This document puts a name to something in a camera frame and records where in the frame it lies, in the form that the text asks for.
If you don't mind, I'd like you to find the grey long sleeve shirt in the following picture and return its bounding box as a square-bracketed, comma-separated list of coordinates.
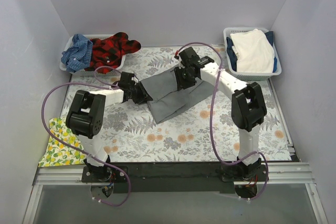
[141, 68, 214, 124]

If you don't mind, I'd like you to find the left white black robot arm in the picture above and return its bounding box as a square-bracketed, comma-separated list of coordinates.
[66, 72, 153, 182]

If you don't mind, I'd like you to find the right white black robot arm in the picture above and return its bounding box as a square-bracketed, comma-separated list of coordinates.
[174, 46, 267, 181]

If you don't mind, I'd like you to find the red black plaid shirt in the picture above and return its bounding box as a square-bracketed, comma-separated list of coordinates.
[85, 32, 141, 71]

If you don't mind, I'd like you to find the white folded shirt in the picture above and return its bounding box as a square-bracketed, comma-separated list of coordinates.
[229, 28, 276, 74]

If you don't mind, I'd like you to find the blue checked shirt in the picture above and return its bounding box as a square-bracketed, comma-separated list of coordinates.
[60, 34, 93, 72]

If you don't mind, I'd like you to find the floral patterned table mat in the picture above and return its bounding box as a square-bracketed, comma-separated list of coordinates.
[61, 47, 291, 162]

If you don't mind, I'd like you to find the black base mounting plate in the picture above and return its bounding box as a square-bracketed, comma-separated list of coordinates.
[81, 162, 268, 194]

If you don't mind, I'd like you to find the lemon print cloth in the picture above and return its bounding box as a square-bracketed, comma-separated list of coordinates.
[38, 118, 86, 167]

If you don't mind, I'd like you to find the aluminium frame rail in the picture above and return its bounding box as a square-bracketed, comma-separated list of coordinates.
[23, 162, 328, 223]

